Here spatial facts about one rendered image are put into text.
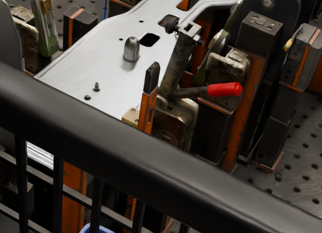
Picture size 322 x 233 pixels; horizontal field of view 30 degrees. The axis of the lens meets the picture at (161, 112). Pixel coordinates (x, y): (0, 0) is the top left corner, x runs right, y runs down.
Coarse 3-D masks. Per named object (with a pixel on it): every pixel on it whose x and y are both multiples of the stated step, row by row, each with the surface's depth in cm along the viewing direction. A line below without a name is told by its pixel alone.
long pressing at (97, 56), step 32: (160, 0) 138; (224, 0) 141; (96, 32) 126; (128, 32) 128; (160, 32) 129; (64, 64) 117; (96, 64) 119; (128, 64) 120; (160, 64) 121; (96, 96) 112; (128, 96) 113; (32, 160) 100
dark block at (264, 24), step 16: (256, 16) 117; (240, 32) 116; (256, 32) 115; (272, 32) 114; (240, 48) 119; (256, 48) 117; (272, 48) 117; (256, 64) 119; (256, 80) 122; (256, 96) 128; (240, 112) 128; (240, 128) 131; (240, 144) 136; (224, 160) 139
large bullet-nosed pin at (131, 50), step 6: (132, 36) 119; (126, 42) 119; (132, 42) 118; (138, 42) 119; (126, 48) 119; (132, 48) 119; (138, 48) 119; (126, 54) 120; (132, 54) 119; (138, 54) 121; (126, 60) 121; (132, 60) 121
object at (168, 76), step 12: (168, 24) 94; (192, 24) 95; (180, 36) 94; (192, 36) 93; (180, 48) 95; (192, 48) 98; (180, 60) 97; (168, 72) 99; (180, 72) 100; (168, 84) 101; (168, 96) 102
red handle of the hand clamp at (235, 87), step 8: (184, 88) 103; (192, 88) 102; (200, 88) 100; (208, 88) 99; (216, 88) 98; (224, 88) 97; (232, 88) 96; (240, 88) 96; (176, 96) 103; (184, 96) 102; (192, 96) 101; (200, 96) 100; (208, 96) 99; (216, 96) 98; (224, 96) 98
